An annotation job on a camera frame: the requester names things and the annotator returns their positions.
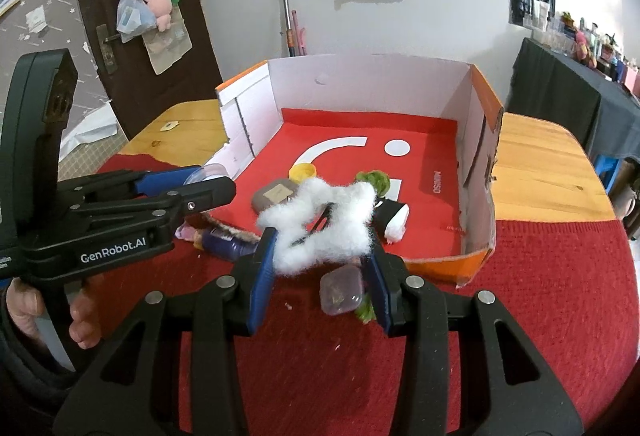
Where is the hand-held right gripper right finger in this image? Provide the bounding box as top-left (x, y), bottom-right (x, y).
top-left (357, 241), bottom-right (586, 436)

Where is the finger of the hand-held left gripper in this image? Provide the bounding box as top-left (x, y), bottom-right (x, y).
top-left (70, 176), bottom-right (237, 229)
top-left (56, 167), bottom-right (198, 206)

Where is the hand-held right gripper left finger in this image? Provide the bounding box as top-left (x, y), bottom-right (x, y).
top-left (54, 226), bottom-right (279, 436)

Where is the clear round lid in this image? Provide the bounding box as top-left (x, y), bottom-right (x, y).
top-left (182, 163), bottom-right (232, 187)

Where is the small doll figure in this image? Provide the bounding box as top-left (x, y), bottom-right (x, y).
top-left (174, 222), bottom-right (206, 251)

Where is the clear plastic small box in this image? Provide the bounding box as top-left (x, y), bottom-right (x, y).
top-left (319, 266), bottom-right (365, 315)

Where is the purple bottle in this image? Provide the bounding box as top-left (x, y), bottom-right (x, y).
top-left (202, 226), bottom-right (261, 262)

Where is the black and white roll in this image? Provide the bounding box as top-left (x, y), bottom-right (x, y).
top-left (372, 197), bottom-right (411, 244)

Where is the grey-brown plastic case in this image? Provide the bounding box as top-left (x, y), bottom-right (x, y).
top-left (251, 180), bottom-right (301, 213)

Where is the white fluffy star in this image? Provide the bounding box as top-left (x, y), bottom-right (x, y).
top-left (256, 177), bottom-right (381, 277)

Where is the green fuzzy pompom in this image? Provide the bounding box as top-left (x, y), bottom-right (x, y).
top-left (355, 170), bottom-right (392, 197)

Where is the orange cardboard box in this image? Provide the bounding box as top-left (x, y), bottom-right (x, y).
top-left (215, 54), bottom-right (503, 289)

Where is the person's left hand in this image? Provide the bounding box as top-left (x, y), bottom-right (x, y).
top-left (2, 276), bottom-right (103, 349)

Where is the green grid mat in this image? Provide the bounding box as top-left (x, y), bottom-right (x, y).
top-left (57, 136), bottom-right (126, 177)

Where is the white crumpled paper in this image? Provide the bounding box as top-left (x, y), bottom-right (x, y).
top-left (60, 101), bottom-right (118, 162)

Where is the beige hanging organizer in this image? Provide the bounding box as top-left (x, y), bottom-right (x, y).
top-left (142, 11), bottom-right (193, 76)

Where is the red knitted mat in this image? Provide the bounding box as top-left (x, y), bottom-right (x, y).
top-left (85, 151), bottom-right (640, 434)

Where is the clear plastic bag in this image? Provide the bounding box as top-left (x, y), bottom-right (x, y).
top-left (116, 0), bottom-right (158, 44)

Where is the pink stick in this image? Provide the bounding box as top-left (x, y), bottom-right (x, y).
top-left (291, 9), bottom-right (307, 57)

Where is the silver mop pole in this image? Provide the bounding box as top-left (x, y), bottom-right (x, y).
top-left (277, 0), bottom-right (296, 58)

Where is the blue plastic stool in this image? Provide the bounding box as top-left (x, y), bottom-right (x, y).
top-left (595, 156), bottom-right (623, 189)

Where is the dark covered side table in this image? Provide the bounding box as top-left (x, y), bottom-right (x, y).
top-left (505, 36), bottom-right (640, 167)

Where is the row of bottles and toys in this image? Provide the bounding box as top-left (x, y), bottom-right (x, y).
top-left (532, 11), bottom-right (640, 94)

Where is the door handle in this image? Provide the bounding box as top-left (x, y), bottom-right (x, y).
top-left (96, 24), bottom-right (123, 76)

